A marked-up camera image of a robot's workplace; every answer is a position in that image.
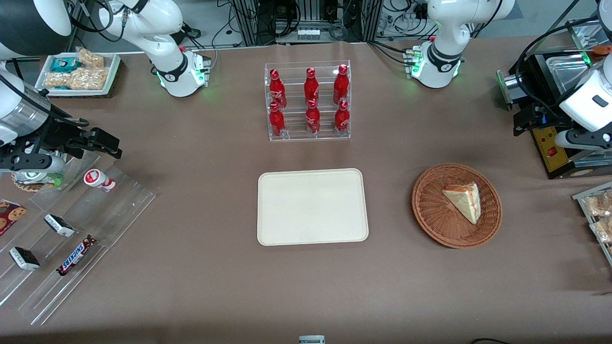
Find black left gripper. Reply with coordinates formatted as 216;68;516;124
513;102;576;137

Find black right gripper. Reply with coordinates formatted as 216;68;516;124
34;116;123;160

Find triangular sandwich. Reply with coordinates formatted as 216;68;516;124
441;183;481;225

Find white snack tray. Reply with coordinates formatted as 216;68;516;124
34;52;121;98

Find grey snack tray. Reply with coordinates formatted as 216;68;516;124
572;181;612;267

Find round brown wicker basket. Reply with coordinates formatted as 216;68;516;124
412;163;503;249

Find beige rectangular plastic tray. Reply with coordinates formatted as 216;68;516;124
257;168;369;247

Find red white yogurt bottle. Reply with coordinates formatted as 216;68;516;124
83;168;117;193

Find black food warmer machine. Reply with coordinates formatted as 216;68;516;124
496;17;612;181

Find clear acrylic tiered display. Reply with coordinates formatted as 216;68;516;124
0;153;157;326

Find steel food pan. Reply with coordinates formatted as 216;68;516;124
543;53;593;98

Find large rice cracker pack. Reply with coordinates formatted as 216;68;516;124
45;66;110;91

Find small rice cracker pack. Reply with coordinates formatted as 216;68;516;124
76;47;105;69

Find small round wicker coaster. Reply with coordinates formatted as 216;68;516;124
11;171;54;193

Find teal snack packet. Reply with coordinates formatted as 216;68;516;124
51;57;80;74

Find black white chocolate bar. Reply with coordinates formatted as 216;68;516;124
9;246;41;272
44;214;76;238

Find clear pack of pastry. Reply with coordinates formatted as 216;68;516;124
584;191;612;217
590;218;612;243

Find brown snickers bar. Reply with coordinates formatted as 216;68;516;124
56;235;97;277

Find chocolate chip cookie box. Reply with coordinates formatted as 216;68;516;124
0;199;28;237

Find red cola bottle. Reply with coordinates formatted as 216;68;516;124
334;100;350;134
305;99;321;135
268;102;286;138
333;64;350;105
304;67;320;103
269;69;288;109

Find clear acrylic bottle rack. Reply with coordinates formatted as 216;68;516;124
264;60;351;142

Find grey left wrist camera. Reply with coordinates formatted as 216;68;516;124
555;128;612;151

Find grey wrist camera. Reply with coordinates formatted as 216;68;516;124
555;128;612;151
0;153;66;173

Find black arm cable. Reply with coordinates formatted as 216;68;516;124
514;17;601;120

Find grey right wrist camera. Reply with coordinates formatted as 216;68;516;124
0;153;66;173

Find aluminium equipment frame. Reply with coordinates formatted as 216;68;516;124
229;0;384;47

